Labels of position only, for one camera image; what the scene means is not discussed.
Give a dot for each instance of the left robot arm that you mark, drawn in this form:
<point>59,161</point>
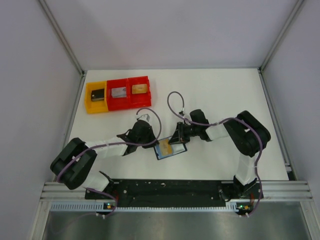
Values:
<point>77,165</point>

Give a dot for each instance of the right red plastic bin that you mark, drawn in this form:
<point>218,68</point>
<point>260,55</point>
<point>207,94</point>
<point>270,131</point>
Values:
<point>139,100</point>

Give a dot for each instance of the blue leather card holder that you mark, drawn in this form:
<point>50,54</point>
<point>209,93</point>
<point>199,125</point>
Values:
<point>177,149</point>

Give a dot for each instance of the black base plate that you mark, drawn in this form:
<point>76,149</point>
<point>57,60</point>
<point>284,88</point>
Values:
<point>162,193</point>

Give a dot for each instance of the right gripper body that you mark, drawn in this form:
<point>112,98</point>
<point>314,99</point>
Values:
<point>180,132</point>

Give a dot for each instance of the silver card in bin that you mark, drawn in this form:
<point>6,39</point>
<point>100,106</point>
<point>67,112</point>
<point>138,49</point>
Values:
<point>119,92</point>

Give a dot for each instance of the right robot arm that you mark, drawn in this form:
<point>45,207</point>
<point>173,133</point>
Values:
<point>249,136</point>

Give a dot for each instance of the white slotted cable duct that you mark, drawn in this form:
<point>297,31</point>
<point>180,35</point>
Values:
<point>104,207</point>

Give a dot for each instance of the yellow plastic bin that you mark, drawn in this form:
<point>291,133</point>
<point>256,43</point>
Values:
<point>95,107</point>

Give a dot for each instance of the red plastic bin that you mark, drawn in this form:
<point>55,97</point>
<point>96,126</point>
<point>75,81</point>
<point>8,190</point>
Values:
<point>116,104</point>
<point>139,100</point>

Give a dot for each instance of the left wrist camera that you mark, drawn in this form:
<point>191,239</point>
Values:
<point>144,117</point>

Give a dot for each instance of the black card in bin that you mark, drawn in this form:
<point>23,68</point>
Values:
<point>97,95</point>

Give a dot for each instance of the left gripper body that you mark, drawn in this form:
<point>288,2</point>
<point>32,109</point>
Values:
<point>149,137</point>

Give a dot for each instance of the middle red plastic bin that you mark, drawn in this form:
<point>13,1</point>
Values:
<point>116,104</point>

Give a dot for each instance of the gold card in bin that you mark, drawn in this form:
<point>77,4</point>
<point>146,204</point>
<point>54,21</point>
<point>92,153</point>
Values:
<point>139,89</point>

